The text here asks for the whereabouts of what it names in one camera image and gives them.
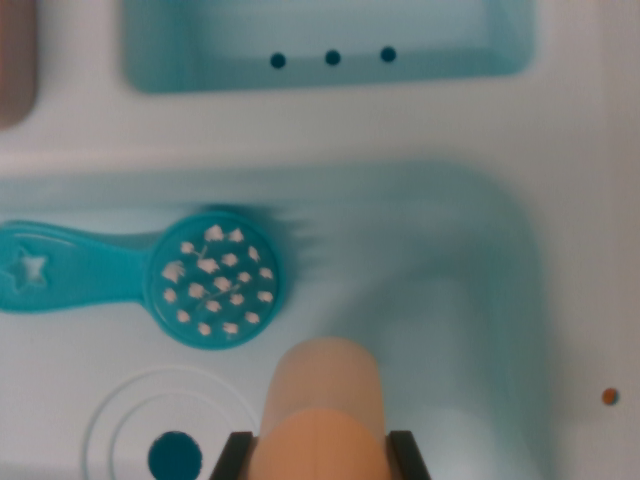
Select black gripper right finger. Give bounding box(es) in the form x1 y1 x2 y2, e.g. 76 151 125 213
384 430 434 480

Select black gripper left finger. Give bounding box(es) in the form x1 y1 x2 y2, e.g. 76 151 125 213
209 432 261 480

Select cream detergent bottle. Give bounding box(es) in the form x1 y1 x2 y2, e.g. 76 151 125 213
252 337 390 480

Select light blue toy sink unit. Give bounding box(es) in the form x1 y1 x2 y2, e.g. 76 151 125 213
0 0 640 480

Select teal scrub brush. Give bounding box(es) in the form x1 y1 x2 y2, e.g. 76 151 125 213
0 207 287 351

